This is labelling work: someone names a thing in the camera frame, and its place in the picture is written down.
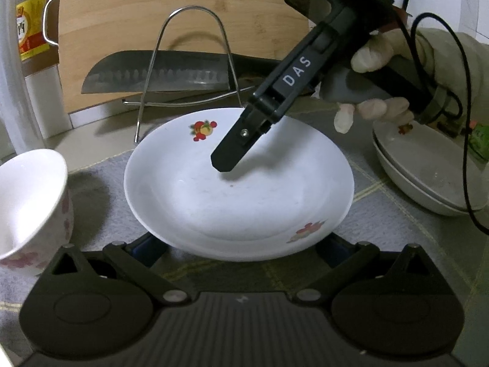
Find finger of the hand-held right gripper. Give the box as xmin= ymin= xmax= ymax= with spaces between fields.
xmin=211 ymin=105 xmax=283 ymax=173

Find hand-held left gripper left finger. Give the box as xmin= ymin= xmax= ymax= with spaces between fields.
xmin=51 ymin=234 xmax=192 ymax=306

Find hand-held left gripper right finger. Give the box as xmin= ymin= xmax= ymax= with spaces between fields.
xmin=293 ymin=233 xmax=430 ymax=306

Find white plate fruit print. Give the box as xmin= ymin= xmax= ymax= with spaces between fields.
xmin=123 ymin=108 xmax=355 ymax=262
xmin=376 ymin=141 xmax=478 ymax=217

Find stack of white plates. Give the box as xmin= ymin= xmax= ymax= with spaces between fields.
xmin=372 ymin=118 xmax=480 ymax=210

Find person's right forearm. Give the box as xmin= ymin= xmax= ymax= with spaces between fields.
xmin=414 ymin=27 xmax=489 ymax=134

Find person's right hand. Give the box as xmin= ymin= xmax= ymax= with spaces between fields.
xmin=333 ymin=28 xmax=428 ymax=134

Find grey checked cloth mat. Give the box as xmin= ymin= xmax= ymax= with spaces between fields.
xmin=0 ymin=115 xmax=489 ymax=352

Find white bowl pink flowers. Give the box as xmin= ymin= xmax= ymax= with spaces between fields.
xmin=0 ymin=149 xmax=74 ymax=276

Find bamboo cutting board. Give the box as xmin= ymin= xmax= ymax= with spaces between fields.
xmin=44 ymin=0 xmax=310 ymax=113

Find white pipe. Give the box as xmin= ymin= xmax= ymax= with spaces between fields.
xmin=0 ymin=0 xmax=46 ymax=157

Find amber oil bottle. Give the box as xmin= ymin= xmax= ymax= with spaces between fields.
xmin=11 ymin=0 xmax=62 ymax=77

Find steel wire rack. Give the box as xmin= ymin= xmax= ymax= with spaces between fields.
xmin=122 ymin=6 xmax=255 ymax=144

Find kitchen knife black handle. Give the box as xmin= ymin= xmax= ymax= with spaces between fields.
xmin=81 ymin=50 xmax=291 ymax=96

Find black cable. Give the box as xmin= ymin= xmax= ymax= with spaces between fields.
xmin=397 ymin=6 xmax=489 ymax=235

